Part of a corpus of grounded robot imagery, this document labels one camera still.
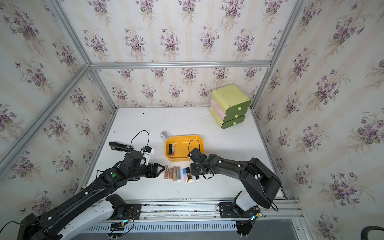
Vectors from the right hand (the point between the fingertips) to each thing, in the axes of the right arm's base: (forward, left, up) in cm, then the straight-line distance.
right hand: (195, 171), depth 87 cm
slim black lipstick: (-4, -1, +1) cm, 4 cm away
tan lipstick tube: (-3, +12, +2) cm, 13 cm away
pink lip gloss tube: (+14, +15, +2) cm, 20 cm away
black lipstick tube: (+13, +17, +1) cm, 22 cm away
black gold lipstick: (-3, +4, +2) cm, 5 cm away
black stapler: (+13, +49, +4) cm, 51 cm away
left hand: (-4, +17, +12) cm, 21 cm away
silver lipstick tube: (-2, +10, +2) cm, 10 cm away
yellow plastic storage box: (+19, +7, +1) cm, 20 cm away
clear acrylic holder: (+24, +22, +2) cm, 33 cm away
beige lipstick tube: (-2, +14, +2) cm, 15 cm away
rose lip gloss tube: (-1, +17, +1) cm, 17 cm away
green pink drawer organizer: (+33, -20, +22) cm, 45 cm away
